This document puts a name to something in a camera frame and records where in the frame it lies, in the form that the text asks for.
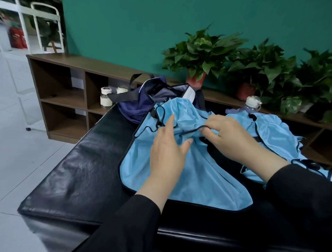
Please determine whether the person's left hand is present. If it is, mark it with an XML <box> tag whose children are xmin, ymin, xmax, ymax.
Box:
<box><xmin>145</xmin><ymin>114</ymin><xmax>194</xmax><ymax>192</ymax></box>

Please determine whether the person's right hand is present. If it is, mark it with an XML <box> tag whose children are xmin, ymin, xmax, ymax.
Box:
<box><xmin>201</xmin><ymin>114</ymin><xmax>264</xmax><ymax>169</ymax></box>

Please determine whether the clear bottle silver cap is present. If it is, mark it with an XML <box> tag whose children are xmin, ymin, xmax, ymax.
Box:
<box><xmin>245</xmin><ymin>96</ymin><xmax>262</xmax><ymax>112</ymax></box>

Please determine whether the navy blue bag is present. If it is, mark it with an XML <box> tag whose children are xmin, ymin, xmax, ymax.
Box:
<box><xmin>109</xmin><ymin>75</ymin><xmax>205</xmax><ymax>124</ymax></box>

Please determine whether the person's left forearm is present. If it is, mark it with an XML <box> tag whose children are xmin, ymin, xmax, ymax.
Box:
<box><xmin>75</xmin><ymin>179</ymin><xmax>174</xmax><ymax>252</ymax></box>

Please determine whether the person's right forearm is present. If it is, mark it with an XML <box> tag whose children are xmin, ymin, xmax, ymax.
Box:
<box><xmin>244</xmin><ymin>151</ymin><xmax>332</xmax><ymax>252</ymax></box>

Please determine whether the green plant in red pot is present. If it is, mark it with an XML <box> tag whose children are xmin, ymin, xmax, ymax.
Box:
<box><xmin>220</xmin><ymin>39</ymin><xmax>302</xmax><ymax>102</ymax></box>
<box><xmin>162</xmin><ymin>26</ymin><xmax>249</xmax><ymax>90</ymax></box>

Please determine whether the small white-lidded jar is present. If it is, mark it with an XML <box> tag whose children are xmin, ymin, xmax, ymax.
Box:
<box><xmin>100</xmin><ymin>87</ymin><xmax>113</xmax><ymax>109</ymax></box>

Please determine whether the black leather bench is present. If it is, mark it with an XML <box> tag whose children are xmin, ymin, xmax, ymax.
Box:
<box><xmin>17</xmin><ymin>101</ymin><xmax>332</xmax><ymax>252</ymax></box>

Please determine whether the wooden shelf cabinet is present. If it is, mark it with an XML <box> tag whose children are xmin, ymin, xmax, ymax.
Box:
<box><xmin>26</xmin><ymin>53</ymin><xmax>332</xmax><ymax>167</ymax></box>

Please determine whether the white metal rack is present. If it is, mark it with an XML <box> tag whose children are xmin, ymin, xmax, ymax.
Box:
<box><xmin>28</xmin><ymin>13</ymin><xmax>64</xmax><ymax>53</ymax></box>

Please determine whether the red bottle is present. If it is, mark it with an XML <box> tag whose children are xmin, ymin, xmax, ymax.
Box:
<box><xmin>9</xmin><ymin>26</ymin><xmax>28</xmax><ymax>50</ymax></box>

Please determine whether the white wheeled cart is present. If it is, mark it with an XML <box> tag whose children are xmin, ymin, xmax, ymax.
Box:
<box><xmin>0</xmin><ymin>0</ymin><xmax>65</xmax><ymax>132</ymax></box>

